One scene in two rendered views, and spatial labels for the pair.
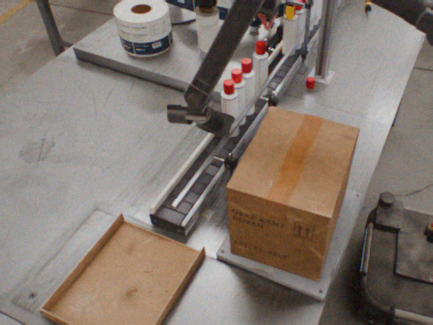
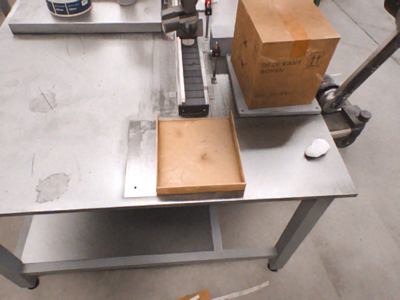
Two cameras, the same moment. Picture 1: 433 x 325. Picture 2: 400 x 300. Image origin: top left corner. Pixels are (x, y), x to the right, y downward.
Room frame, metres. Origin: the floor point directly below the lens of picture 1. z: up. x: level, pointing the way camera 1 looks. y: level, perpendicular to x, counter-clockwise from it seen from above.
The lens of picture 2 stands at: (0.02, 0.63, 1.62)
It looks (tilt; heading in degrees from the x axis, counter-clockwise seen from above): 51 degrees down; 333
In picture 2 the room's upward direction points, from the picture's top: 2 degrees clockwise
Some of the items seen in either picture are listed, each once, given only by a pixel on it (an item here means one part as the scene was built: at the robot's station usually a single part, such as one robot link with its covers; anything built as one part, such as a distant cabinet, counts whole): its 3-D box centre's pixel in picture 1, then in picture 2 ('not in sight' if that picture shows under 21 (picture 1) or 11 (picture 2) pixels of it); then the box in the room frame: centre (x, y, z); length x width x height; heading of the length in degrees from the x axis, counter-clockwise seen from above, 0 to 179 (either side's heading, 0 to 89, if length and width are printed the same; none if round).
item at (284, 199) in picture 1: (293, 191); (275, 50); (0.75, -0.05, 0.99); 0.30 x 0.24 x 0.27; 163
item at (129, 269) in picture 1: (128, 279); (197, 148); (0.56, 0.35, 0.85); 0.30 x 0.26 x 0.04; 159
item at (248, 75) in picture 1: (246, 87); not in sight; (1.18, 0.10, 0.98); 0.05 x 0.05 x 0.20
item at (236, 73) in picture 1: (237, 97); not in sight; (1.12, 0.13, 0.98); 0.05 x 0.05 x 0.20
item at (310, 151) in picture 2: not in sight; (316, 147); (0.40, -0.01, 0.85); 0.08 x 0.07 x 0.04; 66
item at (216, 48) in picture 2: (224, 170); (209, 62); (0.87, 0.14, 0.91); 0.07 x 0.03 x 0.16; 69
